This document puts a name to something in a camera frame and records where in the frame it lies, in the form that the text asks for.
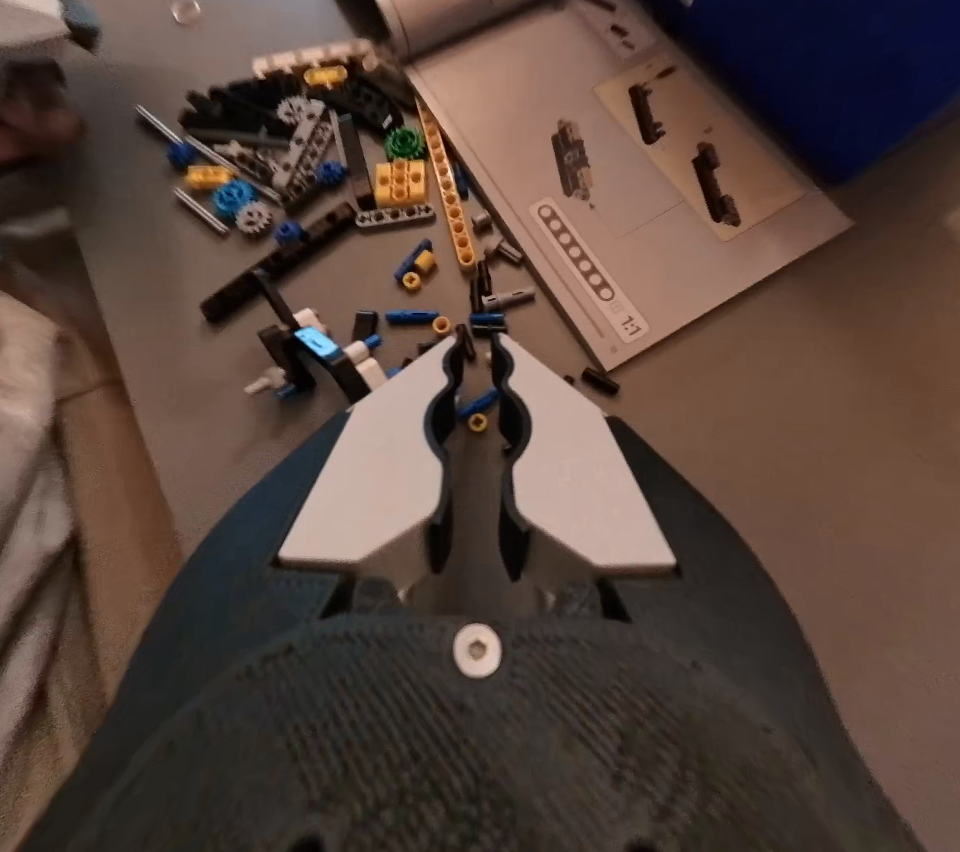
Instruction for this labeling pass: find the pile of lego pieces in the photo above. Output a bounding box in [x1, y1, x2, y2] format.
[135, 38, 624, 433]

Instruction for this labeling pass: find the lego instruction booklet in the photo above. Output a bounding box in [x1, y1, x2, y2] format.
[277, 0, 852, 373]

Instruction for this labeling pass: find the blue storage bin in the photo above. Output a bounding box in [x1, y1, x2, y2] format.
[600, 0, 960, 185]

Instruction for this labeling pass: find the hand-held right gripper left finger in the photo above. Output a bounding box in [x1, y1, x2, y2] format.
[276, 336, 472, 601]

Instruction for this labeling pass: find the long yellow lego beam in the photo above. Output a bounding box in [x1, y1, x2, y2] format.
[414, 100, 479, 265]

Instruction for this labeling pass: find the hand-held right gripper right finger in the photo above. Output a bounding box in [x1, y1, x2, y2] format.
[489, 333, 678, 605]

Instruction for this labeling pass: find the yellow lego block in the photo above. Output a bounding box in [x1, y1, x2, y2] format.
[373, 160, 430, 208]

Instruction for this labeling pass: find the black white lego assembly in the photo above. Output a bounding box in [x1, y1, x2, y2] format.
[243, 267, 387, 404]

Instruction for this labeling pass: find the person's left hand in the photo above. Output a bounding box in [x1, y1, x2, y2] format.
[0, 60, 84, 166]

